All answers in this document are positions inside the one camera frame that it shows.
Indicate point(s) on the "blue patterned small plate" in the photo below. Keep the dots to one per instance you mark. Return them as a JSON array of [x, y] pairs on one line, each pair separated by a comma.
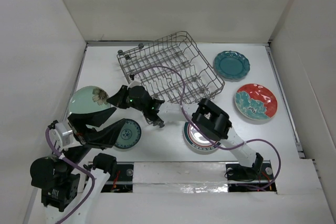
[[129, 135]]

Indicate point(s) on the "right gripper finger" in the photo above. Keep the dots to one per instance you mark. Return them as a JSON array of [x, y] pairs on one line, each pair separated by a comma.
[[122, 104], [120, 96]]

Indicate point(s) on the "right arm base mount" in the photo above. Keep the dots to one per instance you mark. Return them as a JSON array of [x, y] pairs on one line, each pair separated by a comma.
[[242, 180]]

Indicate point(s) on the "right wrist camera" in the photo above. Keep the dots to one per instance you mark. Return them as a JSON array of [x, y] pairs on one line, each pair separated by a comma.
[[134, 81]]

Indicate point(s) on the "white green rimmed plate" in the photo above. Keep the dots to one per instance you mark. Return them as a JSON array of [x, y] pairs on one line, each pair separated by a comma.
[[196, 141]]

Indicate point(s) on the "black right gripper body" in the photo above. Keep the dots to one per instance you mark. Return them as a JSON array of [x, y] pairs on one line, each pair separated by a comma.
[[130, 102]]

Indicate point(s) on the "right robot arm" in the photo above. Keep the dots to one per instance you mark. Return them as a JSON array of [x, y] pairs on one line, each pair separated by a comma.
[[205, 116]]

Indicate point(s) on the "red teal floral plate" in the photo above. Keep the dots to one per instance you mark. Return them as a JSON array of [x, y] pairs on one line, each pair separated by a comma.
[[256, 102]]

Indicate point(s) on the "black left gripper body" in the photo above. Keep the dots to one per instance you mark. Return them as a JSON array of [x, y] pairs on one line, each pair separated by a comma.
[[81, 135]]

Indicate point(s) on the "grey wire dish rack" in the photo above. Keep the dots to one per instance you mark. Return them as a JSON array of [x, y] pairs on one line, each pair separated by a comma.
[[171, 68]]

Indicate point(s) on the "teal scalloped plate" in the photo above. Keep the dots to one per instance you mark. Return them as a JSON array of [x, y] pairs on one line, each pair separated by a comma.
[[231, 65]]

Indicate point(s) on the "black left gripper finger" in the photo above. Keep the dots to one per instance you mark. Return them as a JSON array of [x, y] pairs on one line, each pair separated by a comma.
[[105, 138], [95, 119]]

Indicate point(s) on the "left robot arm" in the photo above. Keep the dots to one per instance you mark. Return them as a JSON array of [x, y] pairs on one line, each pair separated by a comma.
[[69, 190]]

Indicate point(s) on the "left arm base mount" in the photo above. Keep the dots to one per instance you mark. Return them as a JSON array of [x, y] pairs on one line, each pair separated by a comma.
[[121, 181]]

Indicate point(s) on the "light green floral plate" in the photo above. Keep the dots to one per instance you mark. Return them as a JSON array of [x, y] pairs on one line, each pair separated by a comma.
[[88, 99]]

